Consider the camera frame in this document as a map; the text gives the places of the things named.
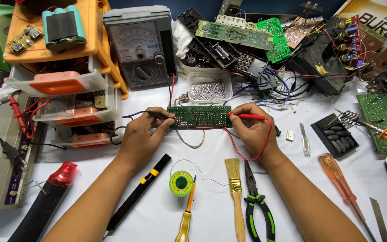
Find bare steel blade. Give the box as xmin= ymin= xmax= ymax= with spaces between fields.
xmin=369 ymin=197 xmax=387 ymax=242

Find wide green circuit board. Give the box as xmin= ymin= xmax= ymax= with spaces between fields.
xmin=356 ymin=93 xmax=387 ymax=155

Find black power plug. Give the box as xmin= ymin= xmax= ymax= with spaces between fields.
xmin=0 ymin=130 xmax=28 ymax=172

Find heap of electronic scrap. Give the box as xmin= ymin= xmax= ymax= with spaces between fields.
xmin=172 ymin=0 xmax=387 ymax=105

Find long green circuit board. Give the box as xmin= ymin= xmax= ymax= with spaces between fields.
xmin=167 ymin=106 xmax=233 ymax=130

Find printed cardboard box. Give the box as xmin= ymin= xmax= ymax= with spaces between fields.
xmin=334 ymin=0 xmax=387 ymax=52

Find small yellow circuit module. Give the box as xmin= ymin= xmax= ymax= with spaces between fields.
xmin=5 ymin=25 xmax=44 ymax=54

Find person's left hand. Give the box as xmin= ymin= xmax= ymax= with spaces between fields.
xmin=117 ymin=106 xmax=176 ymax=163

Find spare red test probe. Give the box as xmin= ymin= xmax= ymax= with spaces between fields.
xmin=9 ymin=96 xmax=28 ymax=135

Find black red-tipped heat gun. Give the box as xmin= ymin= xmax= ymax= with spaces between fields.
xmin=7 ymin=161 xmax=78 ymax=242

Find black tray of oval buttons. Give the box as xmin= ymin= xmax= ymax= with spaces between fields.
xmin=310 ymin=113 xmax=360 ymax=159

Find red multimeter probe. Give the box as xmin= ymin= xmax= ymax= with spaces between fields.
xmin=180 ymin=112 xmax=274 ymax=162

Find clear tub of metal pieces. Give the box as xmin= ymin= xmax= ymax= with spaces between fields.
xmin=187 ymin=71 xmax=234 ymax=105

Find green solder wire spool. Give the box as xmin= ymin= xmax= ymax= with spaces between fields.
xmin=169 ymin=170 xmax=194 ymax=198

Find bare copper wire loop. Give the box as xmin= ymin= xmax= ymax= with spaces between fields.
xmin=176 ymin=128 xmax=206 ymax=149

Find person's right hand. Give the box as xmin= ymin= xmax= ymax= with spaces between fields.
xmin=228 ymin=102 xmax=280 ymax=159

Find silver craft knife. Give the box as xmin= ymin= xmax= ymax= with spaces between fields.
xmin=299 ymin=122 xmax=311 ymax=158

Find black multimeter probe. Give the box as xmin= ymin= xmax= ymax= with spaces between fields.
xmin=110 ymin=110 xmax=171 ymax=146

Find grey analog multimeter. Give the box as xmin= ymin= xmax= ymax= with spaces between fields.
xmin=102 ymin=6 xmax=178 ymax=89

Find black desoldering pump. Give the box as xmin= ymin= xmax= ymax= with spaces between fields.
xmin=104 ymin=153 xmax=172 ymax=238

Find orange plastic drawer cabinet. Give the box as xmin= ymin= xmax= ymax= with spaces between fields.
xmin=3 ymin=0 xmax=129 ymax=149

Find green black long-nose pliers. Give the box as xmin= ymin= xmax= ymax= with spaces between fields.
xmin=243 ymin=159 xmax=277 ymax=242

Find clear orange screwdriver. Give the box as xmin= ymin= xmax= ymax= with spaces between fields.
xmin=318 ymin=153 xmax=378 ymax=242

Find wooden paint brush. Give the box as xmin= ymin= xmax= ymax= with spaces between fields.
xmin=224 ymin=158 xmax=246 ymax=242

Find yellow handled screwdriver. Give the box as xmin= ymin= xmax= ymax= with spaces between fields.
xmin=175 ymin=174 xmax=197 ymax=242

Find teal battery pack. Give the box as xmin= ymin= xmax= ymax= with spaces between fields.
xmin=41 ymin=5 xmax=87 ymax=53

